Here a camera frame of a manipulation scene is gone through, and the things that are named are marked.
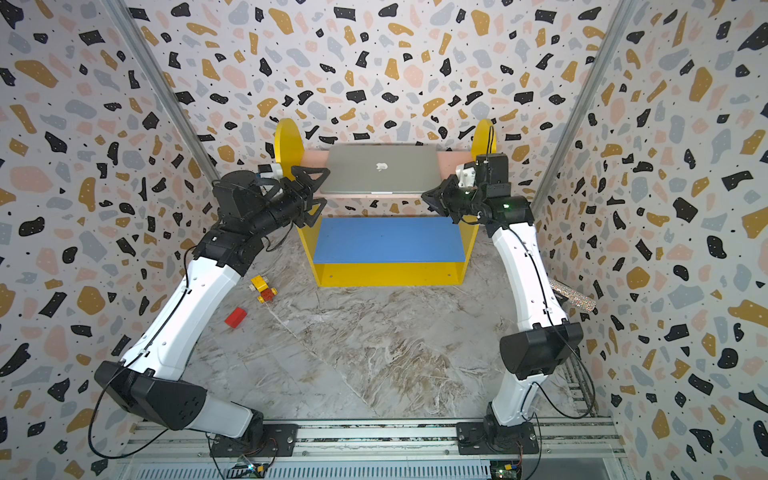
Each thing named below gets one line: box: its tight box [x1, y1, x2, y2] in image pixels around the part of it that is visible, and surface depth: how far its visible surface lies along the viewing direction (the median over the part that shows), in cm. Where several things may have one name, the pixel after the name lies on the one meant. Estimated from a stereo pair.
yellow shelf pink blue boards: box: [298, 119, 496, 287], surface depth 102 cm
